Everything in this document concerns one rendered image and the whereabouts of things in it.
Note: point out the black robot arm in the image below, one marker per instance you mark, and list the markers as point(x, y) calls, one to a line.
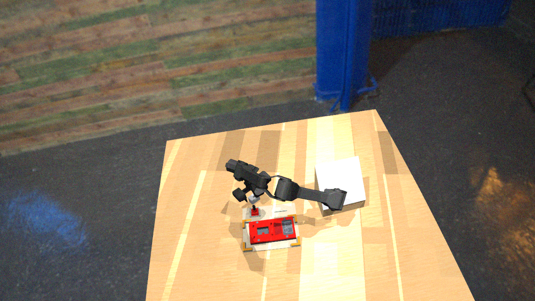
point(286, 189)

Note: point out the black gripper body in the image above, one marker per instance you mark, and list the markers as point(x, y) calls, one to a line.
point(240, 195)

